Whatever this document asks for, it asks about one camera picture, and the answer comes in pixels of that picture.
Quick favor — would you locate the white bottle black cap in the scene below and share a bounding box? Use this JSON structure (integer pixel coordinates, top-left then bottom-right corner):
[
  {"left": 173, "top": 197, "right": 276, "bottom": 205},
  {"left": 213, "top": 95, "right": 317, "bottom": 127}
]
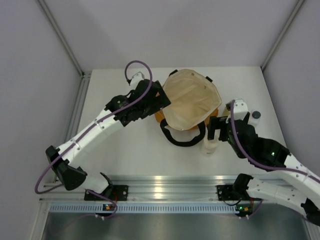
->
[{"left": 248, "top": 110, "right": 261, "bottom": 127}]

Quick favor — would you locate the beige round bottle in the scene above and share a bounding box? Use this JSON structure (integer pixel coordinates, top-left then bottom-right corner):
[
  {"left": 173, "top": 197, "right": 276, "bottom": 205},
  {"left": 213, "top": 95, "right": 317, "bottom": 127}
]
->
[{"left": 201, "top": 138, "right": 219, "bottom": 157}]

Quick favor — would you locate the tan canvas tote bag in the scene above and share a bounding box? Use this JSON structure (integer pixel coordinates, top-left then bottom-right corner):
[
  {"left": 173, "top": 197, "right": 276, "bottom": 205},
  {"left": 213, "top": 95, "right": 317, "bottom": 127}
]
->
[{"left": 154, "top": 69, "right": 222, "bottom": 148}]

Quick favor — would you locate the green pump bottle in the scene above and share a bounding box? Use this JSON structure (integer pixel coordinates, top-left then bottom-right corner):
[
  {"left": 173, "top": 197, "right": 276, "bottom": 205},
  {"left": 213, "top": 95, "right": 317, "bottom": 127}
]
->
[{"left": 222, "top": 102, "right": 231, "bottom": 117}]

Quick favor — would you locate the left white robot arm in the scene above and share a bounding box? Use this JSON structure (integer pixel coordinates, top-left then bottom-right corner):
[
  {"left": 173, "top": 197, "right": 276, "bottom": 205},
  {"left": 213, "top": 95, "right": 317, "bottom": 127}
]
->
[{"left": 45, "top": 79, "right": 171, "bottom": 200}]

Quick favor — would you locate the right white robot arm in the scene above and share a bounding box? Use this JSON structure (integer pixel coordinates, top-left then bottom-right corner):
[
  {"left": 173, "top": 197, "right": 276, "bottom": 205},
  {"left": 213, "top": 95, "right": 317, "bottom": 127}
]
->
[{"left": 207, "top": 116, "right": 320, "bottom": 226}]

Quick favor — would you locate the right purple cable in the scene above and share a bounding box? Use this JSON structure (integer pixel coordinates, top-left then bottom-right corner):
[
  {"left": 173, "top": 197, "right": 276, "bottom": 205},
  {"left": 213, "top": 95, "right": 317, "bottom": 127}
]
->
[{"left": 226, "top": 99, "right": 320, "bottom": 222}]

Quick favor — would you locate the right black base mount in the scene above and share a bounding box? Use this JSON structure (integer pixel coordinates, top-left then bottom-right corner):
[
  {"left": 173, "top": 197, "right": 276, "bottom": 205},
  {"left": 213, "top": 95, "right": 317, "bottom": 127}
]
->
[{"left": 216, "top": 184, "right": 240, "bottom": 202}]

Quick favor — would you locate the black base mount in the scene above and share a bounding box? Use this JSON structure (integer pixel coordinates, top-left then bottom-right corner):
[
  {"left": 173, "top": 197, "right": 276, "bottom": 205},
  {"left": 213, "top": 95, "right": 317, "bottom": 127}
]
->
[
  {"left": 84, "top": 185, "right": 129, "bottom": 201},
  {"left": 216, "top": 184, "right": 240, "bottom": 202}
]

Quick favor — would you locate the left aluminium frame post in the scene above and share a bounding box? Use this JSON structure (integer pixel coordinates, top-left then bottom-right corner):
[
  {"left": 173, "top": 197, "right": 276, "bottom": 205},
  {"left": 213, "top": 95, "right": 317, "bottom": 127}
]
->
[{"left": 35, "top": 0, "right": 84, "bottom": 77}]

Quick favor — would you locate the aluminium frame post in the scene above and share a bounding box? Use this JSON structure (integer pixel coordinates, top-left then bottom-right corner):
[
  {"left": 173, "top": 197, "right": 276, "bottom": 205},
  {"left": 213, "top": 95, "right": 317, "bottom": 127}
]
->
[
  {"left": 260, "top": 0, "right": 307, "bottom": 73},
  {"left": 35, "top": 0, "right": 84, "bottom": 77}
]

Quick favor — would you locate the aluminium mounting rail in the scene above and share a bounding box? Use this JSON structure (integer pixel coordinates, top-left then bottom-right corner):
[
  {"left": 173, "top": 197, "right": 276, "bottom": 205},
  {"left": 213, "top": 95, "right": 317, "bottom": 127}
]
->
[{"left": 39, "top": 174, "right": 313, "bottom": 201}]

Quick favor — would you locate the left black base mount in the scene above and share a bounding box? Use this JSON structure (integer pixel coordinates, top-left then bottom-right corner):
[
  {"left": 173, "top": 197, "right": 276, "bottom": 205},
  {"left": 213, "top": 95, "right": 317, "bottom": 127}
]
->
[{"left": 84, "top": 185, "right": 129, "bottom": 201}]

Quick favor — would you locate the grey slotted cable duct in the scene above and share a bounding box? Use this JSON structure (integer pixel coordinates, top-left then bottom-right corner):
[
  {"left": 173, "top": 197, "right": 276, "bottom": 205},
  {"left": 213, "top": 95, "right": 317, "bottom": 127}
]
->
[{"left": 49, "top": 203, "right": 250, "bottom": 214}]

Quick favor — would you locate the right aluminium frame post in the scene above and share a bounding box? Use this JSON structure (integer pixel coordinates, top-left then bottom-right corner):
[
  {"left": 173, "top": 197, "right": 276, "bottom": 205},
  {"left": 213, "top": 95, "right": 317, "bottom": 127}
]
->
[{"left": 260, "top": 0, "right": 307, "bottom": 73}]

